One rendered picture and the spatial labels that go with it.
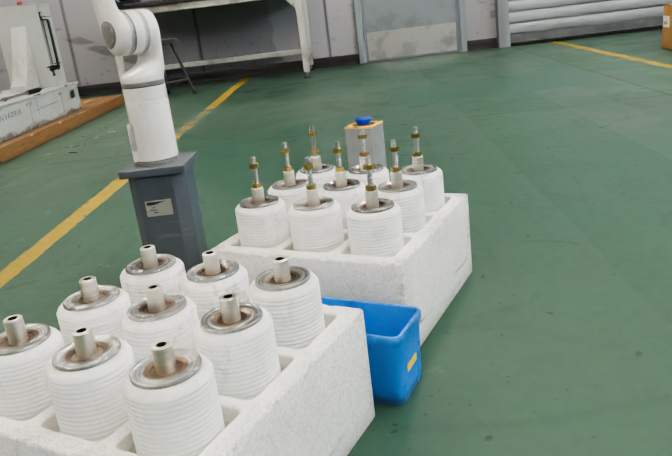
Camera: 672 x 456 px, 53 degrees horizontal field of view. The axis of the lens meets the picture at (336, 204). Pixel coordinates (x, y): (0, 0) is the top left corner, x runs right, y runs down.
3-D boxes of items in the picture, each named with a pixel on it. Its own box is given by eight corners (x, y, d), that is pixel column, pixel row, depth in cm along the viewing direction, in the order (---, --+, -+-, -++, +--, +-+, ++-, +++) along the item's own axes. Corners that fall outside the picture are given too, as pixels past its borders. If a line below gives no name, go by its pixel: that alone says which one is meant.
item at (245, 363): (201, 461, 84) (174, 332, 79) (245, 417, 92) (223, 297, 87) (265, 478, 80) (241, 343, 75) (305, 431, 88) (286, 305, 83)
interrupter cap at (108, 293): (51, 310, 91) (50, 305, 90) (93, 286, 97) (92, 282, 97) (91, 316, 87) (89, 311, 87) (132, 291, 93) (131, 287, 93)
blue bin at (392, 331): (241, 381, 115) (229, 318, 111) (274, 349, 124) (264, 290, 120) (406, 411, 101) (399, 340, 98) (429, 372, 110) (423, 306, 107)
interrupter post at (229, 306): (218, 324, 80) (213, 299, 79) (229, 315, 82) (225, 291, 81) (234, 327, 79) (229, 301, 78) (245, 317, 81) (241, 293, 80)
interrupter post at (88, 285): (79, 303, 91) (73, 281, 91) (92, 296, 93) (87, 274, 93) (92, 305, 90) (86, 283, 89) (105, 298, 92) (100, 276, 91)
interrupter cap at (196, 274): (175, 282, 95) (175, 277, 95) (208, 261, 101) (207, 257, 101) (218, 287, 91) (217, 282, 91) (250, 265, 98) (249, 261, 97)
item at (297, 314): (253, 408, 94) (233, 290, 89) (289, 372, 102) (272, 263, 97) (313, 421, 90) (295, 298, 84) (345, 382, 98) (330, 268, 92)
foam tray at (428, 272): (224, 334, 132) (208, 249, 127) (316, 259, 165) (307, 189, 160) (411, 362, 114) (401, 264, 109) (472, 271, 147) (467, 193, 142)
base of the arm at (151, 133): (132, 168, 147) (116, 90, 142) (144, 158, 156) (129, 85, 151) (174, 163, 147) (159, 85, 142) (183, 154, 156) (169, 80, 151)
